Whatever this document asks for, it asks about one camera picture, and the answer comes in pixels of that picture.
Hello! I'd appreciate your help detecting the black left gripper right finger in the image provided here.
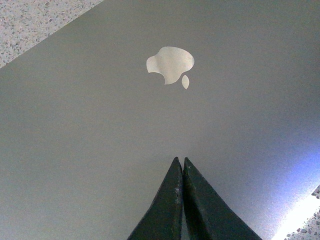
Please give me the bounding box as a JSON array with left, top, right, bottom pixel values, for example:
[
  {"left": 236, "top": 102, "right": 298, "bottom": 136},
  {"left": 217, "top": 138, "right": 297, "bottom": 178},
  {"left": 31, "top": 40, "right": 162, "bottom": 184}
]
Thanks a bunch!
[{"left": 183, "top": 157, "right": 261, "bottom": 240}]

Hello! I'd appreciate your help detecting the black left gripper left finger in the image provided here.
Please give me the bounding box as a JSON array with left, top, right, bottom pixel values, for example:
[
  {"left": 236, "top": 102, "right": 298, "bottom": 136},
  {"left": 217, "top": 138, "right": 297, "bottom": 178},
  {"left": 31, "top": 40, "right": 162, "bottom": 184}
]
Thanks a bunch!
[{"left": 128, "top": 157, "right": 183, "bottom": 240}]

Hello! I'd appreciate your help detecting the grey laptop computer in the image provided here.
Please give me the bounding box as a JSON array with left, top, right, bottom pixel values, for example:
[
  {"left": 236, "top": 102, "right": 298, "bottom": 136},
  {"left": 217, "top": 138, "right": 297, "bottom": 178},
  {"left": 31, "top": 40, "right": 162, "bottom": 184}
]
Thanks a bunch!
[{"left": 0, "top": 0, "right": 320, "bottom": 240}]

